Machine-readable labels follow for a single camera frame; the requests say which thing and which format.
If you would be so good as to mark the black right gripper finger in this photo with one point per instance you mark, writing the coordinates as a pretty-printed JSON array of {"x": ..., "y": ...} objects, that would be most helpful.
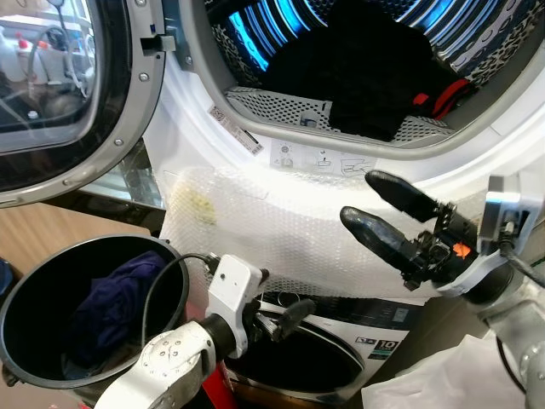
[
  {"x": 379, "y": 237},
  {"x": 404, "y": 196}
]

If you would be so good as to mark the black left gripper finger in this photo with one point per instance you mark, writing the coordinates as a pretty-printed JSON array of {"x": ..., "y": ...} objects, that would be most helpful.
[{"x": 295, "y": 317}]

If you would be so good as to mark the dark blue garment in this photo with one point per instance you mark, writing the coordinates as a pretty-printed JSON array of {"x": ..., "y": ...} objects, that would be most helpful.
[{"x": 115, "y": 311}]

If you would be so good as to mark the black clothes pile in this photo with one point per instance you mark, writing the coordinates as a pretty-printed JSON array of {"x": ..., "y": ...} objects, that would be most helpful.
[{"x": 366, "y": 68}]

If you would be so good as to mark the red plastic crate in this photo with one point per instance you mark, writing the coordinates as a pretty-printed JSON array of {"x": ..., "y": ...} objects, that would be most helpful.
[{"x": 220, "y": 388}]

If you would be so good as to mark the clear bubble wrap sheet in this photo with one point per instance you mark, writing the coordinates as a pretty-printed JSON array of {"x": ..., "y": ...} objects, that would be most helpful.
[{"x": 281, "y": 230}]

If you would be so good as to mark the white front-load dryer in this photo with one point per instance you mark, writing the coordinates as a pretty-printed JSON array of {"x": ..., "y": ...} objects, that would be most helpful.
[{"x": 477, "y": 145}]

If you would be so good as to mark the pictogram instruction sticker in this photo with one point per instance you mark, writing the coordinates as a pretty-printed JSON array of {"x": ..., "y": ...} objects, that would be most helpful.
[{"x": 324, "y": 158}]

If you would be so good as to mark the red and black garment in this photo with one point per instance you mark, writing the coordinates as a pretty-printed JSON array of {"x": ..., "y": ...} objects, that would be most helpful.
[{"x": 451, "y": 95}]

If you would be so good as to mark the white plastic bag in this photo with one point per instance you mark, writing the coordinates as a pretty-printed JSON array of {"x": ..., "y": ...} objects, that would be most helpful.
[{"x": 443, "y": 379}]

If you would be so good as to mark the white perforated lint filter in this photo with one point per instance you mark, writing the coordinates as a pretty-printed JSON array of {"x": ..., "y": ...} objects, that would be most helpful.
[{"x": 281, "y": 106}]

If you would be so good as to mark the long barcode sticker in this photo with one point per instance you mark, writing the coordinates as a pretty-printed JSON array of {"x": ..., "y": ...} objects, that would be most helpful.
[{"x": 237, "y": 130}]

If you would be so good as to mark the dark glass shelf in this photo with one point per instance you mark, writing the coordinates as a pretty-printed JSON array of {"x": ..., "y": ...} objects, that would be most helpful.
[{"x": 128, "y": 192}]

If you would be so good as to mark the round black laundry basket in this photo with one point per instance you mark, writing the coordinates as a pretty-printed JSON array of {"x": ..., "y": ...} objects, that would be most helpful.
[{"x": 34, "y": 307}]

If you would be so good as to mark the round grey dryer door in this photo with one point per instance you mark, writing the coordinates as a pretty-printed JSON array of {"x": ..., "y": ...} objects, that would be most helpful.
[{"x": 119, "y": 111}]

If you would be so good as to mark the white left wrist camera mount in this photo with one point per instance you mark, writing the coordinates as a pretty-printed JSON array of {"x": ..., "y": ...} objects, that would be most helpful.
[{"x": 232, "y": 290}]

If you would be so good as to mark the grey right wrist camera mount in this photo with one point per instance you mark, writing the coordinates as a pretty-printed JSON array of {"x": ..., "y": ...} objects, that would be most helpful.
[{"x": 496, "y": 209}]

